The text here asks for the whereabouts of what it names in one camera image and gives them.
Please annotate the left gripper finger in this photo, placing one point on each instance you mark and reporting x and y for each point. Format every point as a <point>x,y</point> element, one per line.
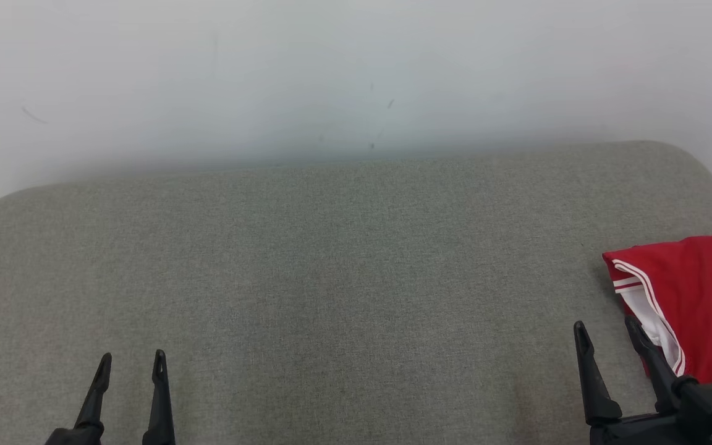
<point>93,402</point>
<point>160,402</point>

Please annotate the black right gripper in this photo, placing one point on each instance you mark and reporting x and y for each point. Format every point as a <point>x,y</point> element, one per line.
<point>634,432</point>

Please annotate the red jersey with number print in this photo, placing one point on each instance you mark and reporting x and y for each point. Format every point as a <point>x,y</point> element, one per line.
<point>702,296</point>

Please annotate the grey fabric sofa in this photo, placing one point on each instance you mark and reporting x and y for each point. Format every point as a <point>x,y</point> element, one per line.
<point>331,278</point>

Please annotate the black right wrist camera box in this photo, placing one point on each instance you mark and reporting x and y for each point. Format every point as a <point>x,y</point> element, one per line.
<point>708,405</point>

